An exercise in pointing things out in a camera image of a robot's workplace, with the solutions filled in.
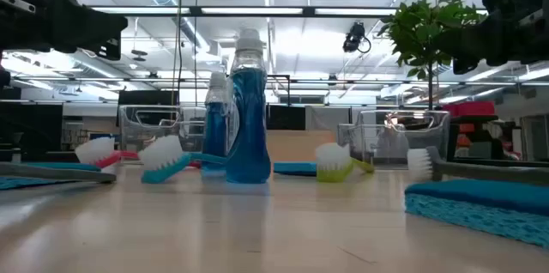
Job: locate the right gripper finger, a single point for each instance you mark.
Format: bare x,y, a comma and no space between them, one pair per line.
472,39
464,65

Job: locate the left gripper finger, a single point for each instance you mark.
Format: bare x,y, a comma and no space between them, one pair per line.
110,51
90,26

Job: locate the red dish brush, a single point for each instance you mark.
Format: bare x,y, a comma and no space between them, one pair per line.
107,160

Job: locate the blue dish soap bottle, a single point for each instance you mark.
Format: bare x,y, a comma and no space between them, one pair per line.
249,135
215,131

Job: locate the blue dish brush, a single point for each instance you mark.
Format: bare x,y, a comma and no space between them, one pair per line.
167,172

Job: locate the yellow-green dish brush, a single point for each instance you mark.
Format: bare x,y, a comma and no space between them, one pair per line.
334,175

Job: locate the red box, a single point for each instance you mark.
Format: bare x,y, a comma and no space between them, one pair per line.
472,109

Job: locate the green potted tree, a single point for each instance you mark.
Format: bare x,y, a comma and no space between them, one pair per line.
424,28

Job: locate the black monitor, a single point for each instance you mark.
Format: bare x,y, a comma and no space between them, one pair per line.
146,97

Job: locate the clear plastic bin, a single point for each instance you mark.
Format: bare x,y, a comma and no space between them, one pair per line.
386,144
146,135

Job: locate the orange translucent plastic bin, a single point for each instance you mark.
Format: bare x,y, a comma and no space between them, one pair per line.
296,146

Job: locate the black hanging camera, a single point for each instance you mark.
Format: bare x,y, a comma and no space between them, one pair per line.
354,39

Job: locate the black horizontal frame bar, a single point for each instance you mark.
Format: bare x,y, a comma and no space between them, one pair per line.
309,11

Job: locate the black metal stand frame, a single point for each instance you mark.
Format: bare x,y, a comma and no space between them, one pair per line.
279,76

